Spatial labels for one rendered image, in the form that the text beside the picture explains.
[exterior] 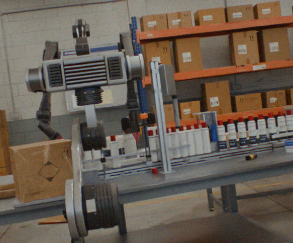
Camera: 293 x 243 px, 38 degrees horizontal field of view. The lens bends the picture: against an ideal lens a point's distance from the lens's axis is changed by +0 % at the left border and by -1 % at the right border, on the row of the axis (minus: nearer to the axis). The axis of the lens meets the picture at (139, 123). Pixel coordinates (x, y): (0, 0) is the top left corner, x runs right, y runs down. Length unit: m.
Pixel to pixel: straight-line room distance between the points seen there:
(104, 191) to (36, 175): 0.61
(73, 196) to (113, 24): 5.80
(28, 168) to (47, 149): 0.13
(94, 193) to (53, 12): 5.88
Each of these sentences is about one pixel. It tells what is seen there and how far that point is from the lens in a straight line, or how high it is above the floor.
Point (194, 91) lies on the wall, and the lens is 7.34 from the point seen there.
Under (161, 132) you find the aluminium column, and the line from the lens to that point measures 2.60.
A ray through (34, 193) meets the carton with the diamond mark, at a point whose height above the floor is 0.89.
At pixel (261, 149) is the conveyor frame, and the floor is 0.86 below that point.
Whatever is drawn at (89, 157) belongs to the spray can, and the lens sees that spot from 2.67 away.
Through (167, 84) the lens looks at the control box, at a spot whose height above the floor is 1.35.
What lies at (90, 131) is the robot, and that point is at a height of 1.16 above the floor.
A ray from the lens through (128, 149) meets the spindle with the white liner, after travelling 2.98.
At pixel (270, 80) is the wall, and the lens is 7.73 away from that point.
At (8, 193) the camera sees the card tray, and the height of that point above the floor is 0.85.
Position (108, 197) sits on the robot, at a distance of 1.69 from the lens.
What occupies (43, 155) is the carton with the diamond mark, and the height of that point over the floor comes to 1.07.
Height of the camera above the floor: 1.28
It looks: 3 degrees down
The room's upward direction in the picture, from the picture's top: 7 degrees counter-clockwise
